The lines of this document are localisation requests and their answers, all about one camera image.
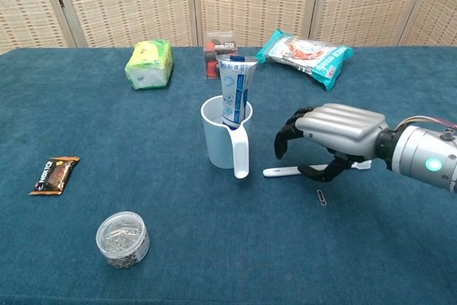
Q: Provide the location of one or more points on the white toothbrush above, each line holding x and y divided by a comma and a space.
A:
282, 171

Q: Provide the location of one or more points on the teal snack bag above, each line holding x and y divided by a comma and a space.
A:
303, 55

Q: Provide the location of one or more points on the clear jar of paper clips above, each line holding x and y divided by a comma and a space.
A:
121, 240

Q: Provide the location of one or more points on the clear box red black caps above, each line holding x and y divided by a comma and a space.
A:
221, 42

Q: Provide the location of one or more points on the single metal paper clip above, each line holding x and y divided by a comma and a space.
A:
322, 198

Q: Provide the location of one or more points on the blue white toothpaste tube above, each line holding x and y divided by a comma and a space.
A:
233, 87

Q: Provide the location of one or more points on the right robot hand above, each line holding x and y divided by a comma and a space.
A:
342, 123

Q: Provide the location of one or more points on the orange black chocolate bar wrapper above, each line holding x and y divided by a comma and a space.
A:
53, 176

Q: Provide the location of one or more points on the blue table cover cloth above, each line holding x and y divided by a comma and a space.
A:
107, 123

